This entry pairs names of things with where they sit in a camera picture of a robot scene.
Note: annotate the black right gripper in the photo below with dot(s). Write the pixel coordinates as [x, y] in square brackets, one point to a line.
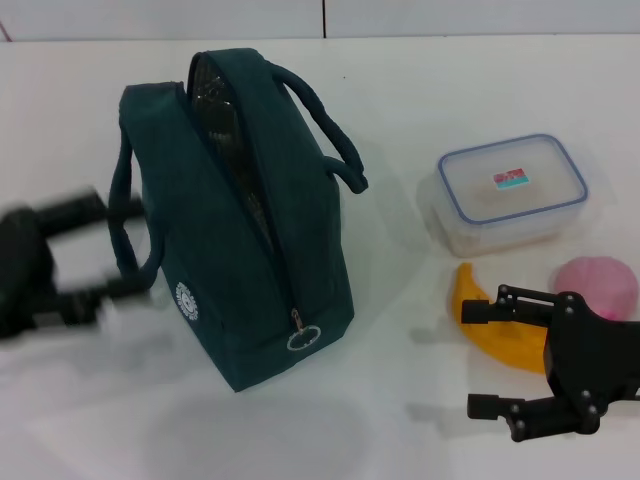
[590, 360]

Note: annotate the pink peach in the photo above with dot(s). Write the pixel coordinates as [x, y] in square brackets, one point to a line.
[600, 280]

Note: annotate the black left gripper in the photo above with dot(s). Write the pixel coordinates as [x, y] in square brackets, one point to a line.
[22, 270]

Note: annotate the yellow banana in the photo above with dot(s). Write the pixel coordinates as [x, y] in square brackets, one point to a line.
[492, 340]

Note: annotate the dark teal insulated lunch bag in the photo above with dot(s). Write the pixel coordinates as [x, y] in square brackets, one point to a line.
[280, 235]

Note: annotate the clear food container blue seal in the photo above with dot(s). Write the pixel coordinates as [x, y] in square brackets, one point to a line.
[510, 200]

